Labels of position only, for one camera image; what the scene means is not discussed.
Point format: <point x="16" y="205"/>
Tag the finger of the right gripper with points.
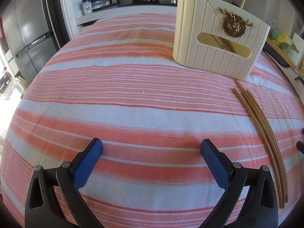
<point x="300" y="146"/>

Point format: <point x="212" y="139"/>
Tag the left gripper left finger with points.
<point x="42" y="206"/>

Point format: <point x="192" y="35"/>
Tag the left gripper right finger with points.
<point x="260" y="208"/>

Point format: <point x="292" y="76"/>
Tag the white knife block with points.
<point x="297" y="56"/>

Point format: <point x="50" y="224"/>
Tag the wooden cutting board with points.
<point x="277" y="54"/>

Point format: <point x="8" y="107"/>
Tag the bag of sponges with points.
<point x="280" y="38"/>

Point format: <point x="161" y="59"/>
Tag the cream utensil holder box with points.
<point x="218" y="37"/>

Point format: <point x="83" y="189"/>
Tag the pink striped tablecloth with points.
<point x="117" y="81"/>

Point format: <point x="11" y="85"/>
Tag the grey double door refrigerator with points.
<point x="33" y="34"/>

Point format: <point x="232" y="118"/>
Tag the black gas stove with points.
<point x="148" y="2"/>

